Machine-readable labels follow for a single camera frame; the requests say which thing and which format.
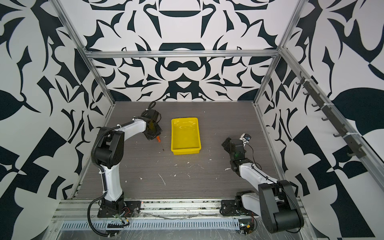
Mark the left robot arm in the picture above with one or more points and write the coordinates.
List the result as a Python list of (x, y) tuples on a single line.
[(108, 151)]

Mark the small electronics board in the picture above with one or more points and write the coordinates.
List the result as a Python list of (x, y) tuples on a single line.
[(247, 226)]

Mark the yellow plastic bin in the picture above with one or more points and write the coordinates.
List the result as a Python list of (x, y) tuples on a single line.
[(185, 138)]

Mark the black wall hook rack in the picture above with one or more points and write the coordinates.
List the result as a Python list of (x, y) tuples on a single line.
[(333, 115)]

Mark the slotted cable duct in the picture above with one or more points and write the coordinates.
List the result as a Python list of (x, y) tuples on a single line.
[(174, 224)]

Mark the orange handled screwdriver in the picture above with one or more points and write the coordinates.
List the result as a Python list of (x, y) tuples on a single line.
[(159, 140)]

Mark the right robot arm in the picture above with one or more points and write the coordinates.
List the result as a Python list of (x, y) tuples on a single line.
[(275, 201)]

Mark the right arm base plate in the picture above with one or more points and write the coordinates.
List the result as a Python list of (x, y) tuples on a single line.
[(234, 207)]

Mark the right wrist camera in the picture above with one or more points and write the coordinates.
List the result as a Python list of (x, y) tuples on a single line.
[(245, 138)]

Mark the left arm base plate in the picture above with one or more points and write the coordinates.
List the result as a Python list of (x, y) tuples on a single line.
[(124, 209)]

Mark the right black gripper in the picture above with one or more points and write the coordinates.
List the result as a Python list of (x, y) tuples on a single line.
[(229, 146)]

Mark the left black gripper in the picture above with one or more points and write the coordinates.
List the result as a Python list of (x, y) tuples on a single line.
[(160, 130)]

